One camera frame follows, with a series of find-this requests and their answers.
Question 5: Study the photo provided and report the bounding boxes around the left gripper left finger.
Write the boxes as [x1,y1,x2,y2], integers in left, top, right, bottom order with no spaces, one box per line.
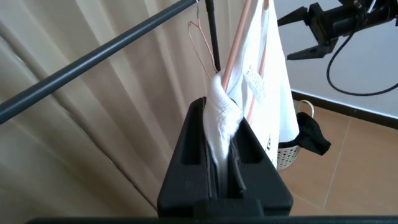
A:
[157,96,221,218]

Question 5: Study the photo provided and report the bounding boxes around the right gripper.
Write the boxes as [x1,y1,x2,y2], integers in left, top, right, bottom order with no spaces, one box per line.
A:
[277,2,371,61]

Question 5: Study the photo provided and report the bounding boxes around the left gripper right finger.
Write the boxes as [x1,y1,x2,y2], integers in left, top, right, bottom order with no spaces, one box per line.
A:
[228,118,294,217]

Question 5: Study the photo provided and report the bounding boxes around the black shorts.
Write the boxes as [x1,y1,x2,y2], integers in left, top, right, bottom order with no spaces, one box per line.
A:
[278,111,331,156]

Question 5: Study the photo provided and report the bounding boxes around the pink clothes hanger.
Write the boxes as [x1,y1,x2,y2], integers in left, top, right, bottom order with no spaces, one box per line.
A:
[187,0,219,81]
[221,0,271,124]

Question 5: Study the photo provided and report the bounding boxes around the white printed t-shirt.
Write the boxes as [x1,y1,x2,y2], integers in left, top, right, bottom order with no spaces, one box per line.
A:
[202,0,300,184]

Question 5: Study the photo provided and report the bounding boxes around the white laundry basket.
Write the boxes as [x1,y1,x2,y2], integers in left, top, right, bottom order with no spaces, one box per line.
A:
[276,99,315,171]

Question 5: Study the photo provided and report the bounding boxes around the black clothes rack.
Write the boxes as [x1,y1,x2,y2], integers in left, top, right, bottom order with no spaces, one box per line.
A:
[0,0,222,125]

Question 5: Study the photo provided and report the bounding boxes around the black cable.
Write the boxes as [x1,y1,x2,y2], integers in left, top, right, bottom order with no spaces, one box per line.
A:
[325,29,398,97]

